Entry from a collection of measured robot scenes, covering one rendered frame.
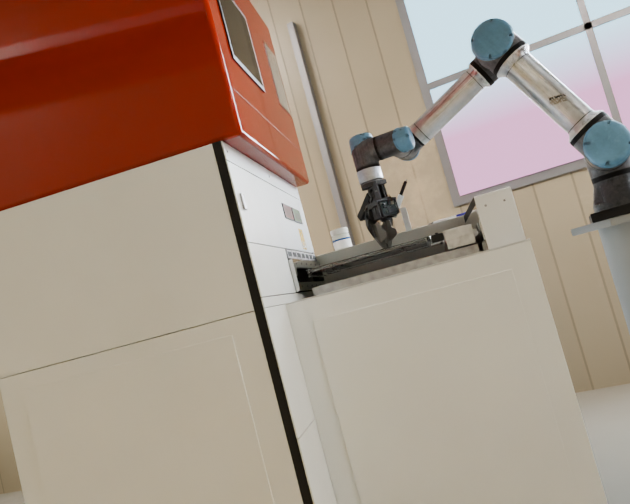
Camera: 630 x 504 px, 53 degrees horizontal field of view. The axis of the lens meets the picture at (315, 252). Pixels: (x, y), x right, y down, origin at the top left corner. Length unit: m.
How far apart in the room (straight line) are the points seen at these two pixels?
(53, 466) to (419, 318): 0.95
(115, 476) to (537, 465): 0.99
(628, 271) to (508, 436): 0.60
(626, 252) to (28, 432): 1.62
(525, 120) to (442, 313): 2.20
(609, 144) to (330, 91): 2.42
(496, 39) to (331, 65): 2.22
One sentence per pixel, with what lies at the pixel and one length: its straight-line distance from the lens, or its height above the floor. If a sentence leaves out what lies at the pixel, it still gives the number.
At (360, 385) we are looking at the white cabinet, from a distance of 1.62.
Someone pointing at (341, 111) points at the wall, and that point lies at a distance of 3.91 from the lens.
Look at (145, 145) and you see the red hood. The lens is 1.57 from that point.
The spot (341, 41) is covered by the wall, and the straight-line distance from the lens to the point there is 4.02.
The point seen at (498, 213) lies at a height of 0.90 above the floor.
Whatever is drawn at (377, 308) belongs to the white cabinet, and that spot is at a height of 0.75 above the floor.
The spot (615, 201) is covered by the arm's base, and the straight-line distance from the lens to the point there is 1.93.
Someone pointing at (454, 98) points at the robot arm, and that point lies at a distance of 2.03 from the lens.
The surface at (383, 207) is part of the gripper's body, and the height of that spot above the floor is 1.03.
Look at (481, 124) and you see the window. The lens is 3.67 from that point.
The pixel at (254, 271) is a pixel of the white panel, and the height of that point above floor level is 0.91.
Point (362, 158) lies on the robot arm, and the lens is 1.94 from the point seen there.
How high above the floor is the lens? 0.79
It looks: 5 degrees up
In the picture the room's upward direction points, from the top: 15 degrees counter-clockwise
